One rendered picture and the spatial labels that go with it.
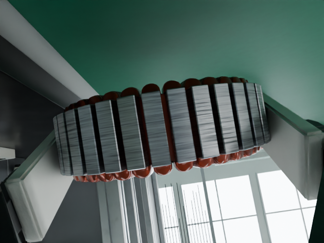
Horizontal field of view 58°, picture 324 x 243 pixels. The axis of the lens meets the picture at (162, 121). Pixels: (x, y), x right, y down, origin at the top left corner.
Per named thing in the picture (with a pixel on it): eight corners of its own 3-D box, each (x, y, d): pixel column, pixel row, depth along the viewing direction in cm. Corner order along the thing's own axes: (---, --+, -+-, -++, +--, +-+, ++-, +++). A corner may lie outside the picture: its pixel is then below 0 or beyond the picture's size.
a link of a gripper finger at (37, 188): (43, 242, 12) (25, 245, 12) (81, 166, 19) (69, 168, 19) (20, 179, 11) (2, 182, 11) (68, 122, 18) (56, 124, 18)
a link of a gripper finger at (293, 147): (305, 134, 11) (326, 131, 11) (250, 92, 18) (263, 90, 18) (306, 202, 12) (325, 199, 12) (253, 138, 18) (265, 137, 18)
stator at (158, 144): (2, 103, 11) (16, 201, 11) (298, 54, 11) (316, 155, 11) (88, 118, 22) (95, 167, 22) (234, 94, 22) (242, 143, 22)
